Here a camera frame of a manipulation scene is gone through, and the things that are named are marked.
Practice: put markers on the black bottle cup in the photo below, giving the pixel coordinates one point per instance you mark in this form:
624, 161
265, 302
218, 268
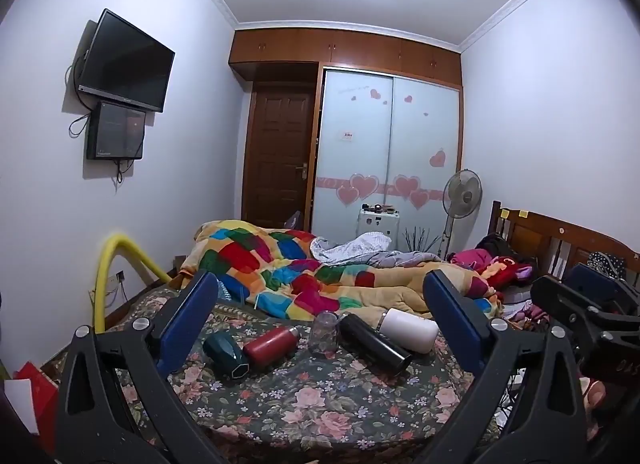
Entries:
374, 345

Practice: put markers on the wooden headboard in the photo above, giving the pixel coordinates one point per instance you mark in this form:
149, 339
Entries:
545, 236

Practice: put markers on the frosted sliding wardrobe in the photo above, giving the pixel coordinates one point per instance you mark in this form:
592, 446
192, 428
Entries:
385, 144

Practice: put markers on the person's right hand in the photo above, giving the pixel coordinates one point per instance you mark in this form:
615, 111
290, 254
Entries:
596, 394

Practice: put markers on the black wall television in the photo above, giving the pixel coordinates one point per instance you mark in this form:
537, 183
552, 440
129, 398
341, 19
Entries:
127, 62

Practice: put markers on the grey blanket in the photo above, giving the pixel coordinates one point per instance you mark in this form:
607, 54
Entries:
360, 249

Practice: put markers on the clear glass cup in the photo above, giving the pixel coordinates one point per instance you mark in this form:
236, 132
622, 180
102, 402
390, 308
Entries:
323, 336

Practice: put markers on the black and white patterned cloth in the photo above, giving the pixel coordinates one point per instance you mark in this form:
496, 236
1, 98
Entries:
606, 261

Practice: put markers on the standing fan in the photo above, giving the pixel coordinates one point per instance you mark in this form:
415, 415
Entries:
463, 194

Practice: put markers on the dark green cup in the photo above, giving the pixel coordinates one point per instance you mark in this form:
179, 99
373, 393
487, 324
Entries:
223, 350

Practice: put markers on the yellow foam pipe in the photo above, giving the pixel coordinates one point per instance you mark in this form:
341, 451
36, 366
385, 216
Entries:
107, 264

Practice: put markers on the white bedside cabinet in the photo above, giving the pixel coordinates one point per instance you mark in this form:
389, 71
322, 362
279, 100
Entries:
379, 229

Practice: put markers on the red bottle cup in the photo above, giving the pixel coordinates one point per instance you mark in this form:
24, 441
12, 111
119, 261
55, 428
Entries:
270, 345

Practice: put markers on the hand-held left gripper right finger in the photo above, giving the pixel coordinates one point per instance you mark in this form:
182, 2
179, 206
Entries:
456, 326

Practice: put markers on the pink and red plush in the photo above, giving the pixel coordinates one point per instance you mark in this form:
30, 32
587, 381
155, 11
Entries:
492, 266

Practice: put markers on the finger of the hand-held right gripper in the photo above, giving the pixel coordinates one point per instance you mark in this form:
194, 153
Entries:
595, 279
560, 299

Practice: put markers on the white bottle cup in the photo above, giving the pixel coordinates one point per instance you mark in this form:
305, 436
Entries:
409, 330

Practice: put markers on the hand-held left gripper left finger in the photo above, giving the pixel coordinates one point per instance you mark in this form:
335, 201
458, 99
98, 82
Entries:
186, 324

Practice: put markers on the dark dried twigs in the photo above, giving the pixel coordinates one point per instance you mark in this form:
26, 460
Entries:
420, 240

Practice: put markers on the wooden overhead cabinet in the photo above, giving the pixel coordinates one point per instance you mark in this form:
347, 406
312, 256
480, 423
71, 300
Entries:
345, 52

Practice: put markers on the small black wall monitor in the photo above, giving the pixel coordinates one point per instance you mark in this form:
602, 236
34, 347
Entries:
116, 130

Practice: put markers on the red paper bag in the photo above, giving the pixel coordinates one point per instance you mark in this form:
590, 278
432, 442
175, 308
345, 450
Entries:
42, 389

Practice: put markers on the brown wooden door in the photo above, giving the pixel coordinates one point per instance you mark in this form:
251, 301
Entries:
277, 159

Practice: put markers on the white paper sheet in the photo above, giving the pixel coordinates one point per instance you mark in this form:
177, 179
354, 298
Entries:
22, 404

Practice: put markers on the colourful patchwork quilt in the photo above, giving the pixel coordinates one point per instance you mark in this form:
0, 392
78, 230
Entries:
280, 269

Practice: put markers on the black bag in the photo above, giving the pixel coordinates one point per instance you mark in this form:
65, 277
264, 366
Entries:
497, 245

